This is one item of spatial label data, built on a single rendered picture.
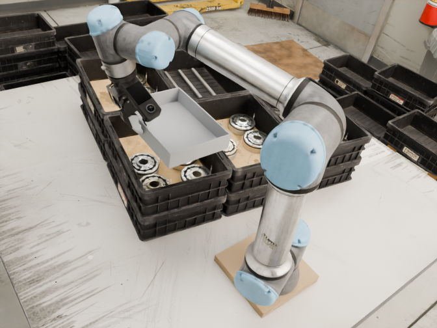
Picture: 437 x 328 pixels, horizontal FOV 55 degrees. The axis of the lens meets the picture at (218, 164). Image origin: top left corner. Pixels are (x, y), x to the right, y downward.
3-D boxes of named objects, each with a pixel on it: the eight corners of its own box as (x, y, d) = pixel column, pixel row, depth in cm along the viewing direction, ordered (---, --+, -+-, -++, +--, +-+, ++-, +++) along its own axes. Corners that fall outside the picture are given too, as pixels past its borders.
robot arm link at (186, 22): (370, 97, 88) (185, -8, 99) (354, 121, 81) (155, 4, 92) (344, 136, 96) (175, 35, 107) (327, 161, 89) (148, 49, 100)
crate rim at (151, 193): (233, 177, 132) (234, 172, 131) (142, 200, 119) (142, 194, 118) (183, 107, 157) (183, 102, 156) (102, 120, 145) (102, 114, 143)
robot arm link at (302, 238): (307, 250, 124) (320, 221, 115) (289, 283, 115) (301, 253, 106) (271, 231, 128) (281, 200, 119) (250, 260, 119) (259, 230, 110)
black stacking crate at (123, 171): (227, 198, 138) (233, 173, 131) (141, 222, 126) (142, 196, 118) (180, 128, 163) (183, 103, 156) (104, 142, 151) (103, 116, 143)
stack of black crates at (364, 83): (374, 118, 318) (392, 78, 296) (348, 128, 302) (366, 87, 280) (334, 91, 340) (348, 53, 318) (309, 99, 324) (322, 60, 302)
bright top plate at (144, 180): (175, 193, 130) (175, 192, 130) (143, 201, 126) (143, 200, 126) (163, 172, 137) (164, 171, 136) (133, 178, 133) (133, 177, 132)
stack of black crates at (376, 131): (385, 165, 275) (408, 123, 253) (357, 180, 259) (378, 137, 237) (340, 132, 297) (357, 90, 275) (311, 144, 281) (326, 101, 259)
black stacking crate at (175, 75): (246, 116, 176) (251, 92, 169) (181, 127, 164) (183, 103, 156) (205, 69, 201) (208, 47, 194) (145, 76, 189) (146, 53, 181)
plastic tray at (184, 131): (227, 148, 121) (231, 134, 118) (168, 168, 110) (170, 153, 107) (177, 100, 136) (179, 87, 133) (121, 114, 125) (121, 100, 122)
